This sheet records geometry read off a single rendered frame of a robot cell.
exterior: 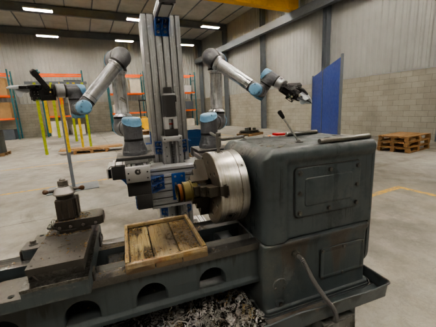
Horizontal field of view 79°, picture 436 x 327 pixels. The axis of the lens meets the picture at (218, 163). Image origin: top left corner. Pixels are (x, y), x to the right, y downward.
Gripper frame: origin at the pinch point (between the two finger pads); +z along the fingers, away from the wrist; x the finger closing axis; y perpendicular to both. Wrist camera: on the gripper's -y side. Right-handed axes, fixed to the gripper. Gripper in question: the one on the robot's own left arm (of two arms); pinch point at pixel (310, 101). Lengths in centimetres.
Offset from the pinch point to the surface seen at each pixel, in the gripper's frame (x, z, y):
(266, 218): 4, 18, 93
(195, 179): -2, -15, 95
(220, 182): 10, -4, 97
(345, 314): -29, 75, 86
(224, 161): 11, -9, 88
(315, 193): 10, 28, 72
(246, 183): 10, 3, 89
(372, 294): -17, 77, 76
